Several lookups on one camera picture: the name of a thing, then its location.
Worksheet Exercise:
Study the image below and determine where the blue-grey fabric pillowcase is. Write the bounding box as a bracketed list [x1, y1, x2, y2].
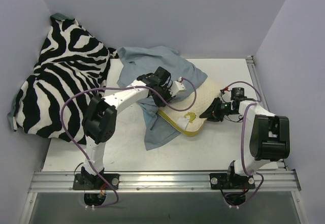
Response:
[115, 45, 209, 152]

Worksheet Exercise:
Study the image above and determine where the cream pillow with yellow edge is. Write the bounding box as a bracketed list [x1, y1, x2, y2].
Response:
[158, 78, 222, 137]

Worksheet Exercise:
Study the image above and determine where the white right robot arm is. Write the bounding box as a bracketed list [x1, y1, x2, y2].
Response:
[209, 87, 290, 188]

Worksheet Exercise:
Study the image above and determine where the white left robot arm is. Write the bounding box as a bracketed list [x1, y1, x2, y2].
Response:
[81, 67, 208, 189]

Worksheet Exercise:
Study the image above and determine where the zebra print cushion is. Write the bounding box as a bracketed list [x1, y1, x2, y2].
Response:
[7, 13, 118, 144]

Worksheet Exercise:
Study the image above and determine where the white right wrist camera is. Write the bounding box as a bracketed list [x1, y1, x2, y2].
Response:
[219, 87, 230, 99]

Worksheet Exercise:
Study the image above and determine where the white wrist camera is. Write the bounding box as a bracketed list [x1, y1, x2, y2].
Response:
[219, 87, 230, 99]
[169, 78, 186, 96]

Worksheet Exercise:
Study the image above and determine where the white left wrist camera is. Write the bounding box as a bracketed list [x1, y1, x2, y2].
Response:
[169, 78, 186, 96]

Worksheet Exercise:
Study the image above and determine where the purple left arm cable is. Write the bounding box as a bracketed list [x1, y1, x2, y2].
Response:
[60, 78, 198, 207]

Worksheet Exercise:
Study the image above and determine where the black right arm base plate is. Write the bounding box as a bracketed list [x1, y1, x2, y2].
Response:
[209, 173, 255, 190]

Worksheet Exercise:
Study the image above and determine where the aluminium extrusion rail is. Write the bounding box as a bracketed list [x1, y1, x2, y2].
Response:
[29, 170, 301, 193]

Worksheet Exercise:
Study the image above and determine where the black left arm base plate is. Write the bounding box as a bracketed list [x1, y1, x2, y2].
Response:
[72, 173, 120, 190]

